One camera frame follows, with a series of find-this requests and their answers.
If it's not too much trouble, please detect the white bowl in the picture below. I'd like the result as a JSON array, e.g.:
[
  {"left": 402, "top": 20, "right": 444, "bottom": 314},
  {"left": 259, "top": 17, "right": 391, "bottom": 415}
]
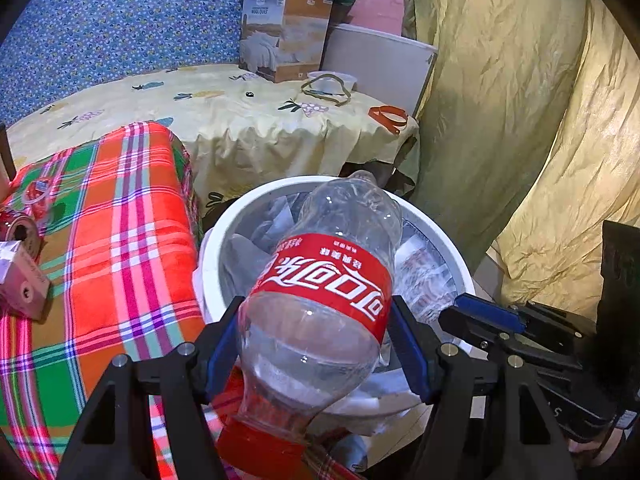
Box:
[{"left": 306, "top": 70, "right": 358, "bottom": 93}]

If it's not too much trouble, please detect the white round waste bin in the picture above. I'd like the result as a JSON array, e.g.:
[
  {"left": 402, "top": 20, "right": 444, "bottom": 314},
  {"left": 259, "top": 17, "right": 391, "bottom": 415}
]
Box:
[{"left": 192, "top": 175, "right": 473, "bottom": 421}]

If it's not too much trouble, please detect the yellow curtain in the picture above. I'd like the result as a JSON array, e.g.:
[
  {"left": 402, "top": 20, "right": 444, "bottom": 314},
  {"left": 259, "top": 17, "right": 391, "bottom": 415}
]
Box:
[{"left": 392, "top": 0, "right": 640, "bottom": 321}]

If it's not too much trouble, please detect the pink carton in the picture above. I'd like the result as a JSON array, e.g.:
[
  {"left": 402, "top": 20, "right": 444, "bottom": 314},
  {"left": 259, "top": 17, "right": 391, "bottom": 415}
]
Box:
[{"left": 0, "top": 240, "right": 52, "bottom": 322}]

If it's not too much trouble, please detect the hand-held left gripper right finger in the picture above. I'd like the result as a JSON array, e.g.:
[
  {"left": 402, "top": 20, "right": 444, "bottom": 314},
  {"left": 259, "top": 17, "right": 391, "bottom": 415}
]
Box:
[{"left": 387, "top": 295, "right": 576, "bottom": 480}]

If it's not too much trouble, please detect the blue floral mattress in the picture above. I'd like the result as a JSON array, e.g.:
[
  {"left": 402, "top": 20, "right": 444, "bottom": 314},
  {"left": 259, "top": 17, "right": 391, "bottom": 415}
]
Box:
[{"left": 0, "top": 0, "right": 306, "bottom": 126}]

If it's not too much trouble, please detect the olive rubber band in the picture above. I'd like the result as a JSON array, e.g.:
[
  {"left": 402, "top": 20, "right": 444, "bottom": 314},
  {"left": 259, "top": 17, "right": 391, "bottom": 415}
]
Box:
[{"left": 300, "top": 74, "right": 353, "bottom": 107}]

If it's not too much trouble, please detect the clear plastic bottle red label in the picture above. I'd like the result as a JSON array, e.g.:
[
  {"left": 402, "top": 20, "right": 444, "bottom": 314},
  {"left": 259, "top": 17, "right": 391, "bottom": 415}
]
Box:
[{"left": 235, "top": 170, "right": 403, "bottom": 441}]

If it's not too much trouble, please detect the yellow pineapple print cloth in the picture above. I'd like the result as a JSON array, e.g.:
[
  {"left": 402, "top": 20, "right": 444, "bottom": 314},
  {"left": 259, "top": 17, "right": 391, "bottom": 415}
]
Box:
[{"left": 7, "top": 65, "right": 421, "bottom": 211}]

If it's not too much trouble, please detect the plaid red green blanket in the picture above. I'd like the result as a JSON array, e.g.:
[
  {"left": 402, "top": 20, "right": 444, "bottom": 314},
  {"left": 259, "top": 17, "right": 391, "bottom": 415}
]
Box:
[{"left": 0, "top": 120, "right": 351, "bottom": 480}]

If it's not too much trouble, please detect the white flat panel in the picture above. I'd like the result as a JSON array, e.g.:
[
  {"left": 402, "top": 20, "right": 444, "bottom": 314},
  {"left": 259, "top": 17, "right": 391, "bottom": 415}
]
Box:
[{"left": 320, "top": 22, "right": 438, "bottom": 118}]

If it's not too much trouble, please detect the printed cardboard box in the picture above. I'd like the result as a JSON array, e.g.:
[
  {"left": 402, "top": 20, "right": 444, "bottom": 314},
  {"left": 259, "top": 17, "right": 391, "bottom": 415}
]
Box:
[{"left": 237, "top": 0, "right": 358, "bottom": 83}]

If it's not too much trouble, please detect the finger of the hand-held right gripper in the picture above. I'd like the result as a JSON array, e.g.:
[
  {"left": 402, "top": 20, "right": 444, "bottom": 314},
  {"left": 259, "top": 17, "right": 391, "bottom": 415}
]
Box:
[
  {"left": 452, "top": 292, "right": 531, "bottom": 333},
  {"left": 439, "top": 306, "right": 511, "bottom": 361}
]

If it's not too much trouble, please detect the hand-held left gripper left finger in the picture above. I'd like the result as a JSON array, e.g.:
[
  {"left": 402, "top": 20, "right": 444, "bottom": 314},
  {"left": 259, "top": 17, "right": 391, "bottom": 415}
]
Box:
[{"left": 57, "top": 297, "right": 246, "bottom": 480}]

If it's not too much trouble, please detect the crumpled red print wrapper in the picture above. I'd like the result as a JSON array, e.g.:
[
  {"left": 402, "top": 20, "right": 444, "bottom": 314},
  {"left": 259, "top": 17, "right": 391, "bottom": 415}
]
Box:
[{"left": 395, "top": 235, "right": 461, "bottom": 323}]

